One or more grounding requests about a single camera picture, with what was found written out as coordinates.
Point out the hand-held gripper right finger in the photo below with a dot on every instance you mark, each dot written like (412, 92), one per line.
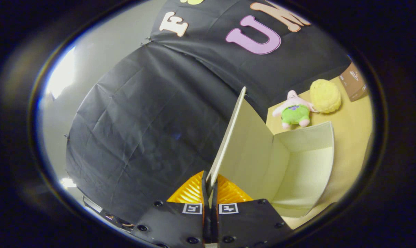
(215, 224)

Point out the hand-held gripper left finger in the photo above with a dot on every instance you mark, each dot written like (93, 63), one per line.
(205, 224)

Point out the beige fabric storage box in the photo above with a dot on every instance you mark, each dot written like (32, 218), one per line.
(256, 155)

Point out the pink and green plush toy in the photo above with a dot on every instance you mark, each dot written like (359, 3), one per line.
(295, 113)

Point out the yellow round plush toy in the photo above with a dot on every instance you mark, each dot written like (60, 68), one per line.
(325, 96)

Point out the brown book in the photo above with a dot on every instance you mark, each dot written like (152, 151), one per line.
(354, 82)

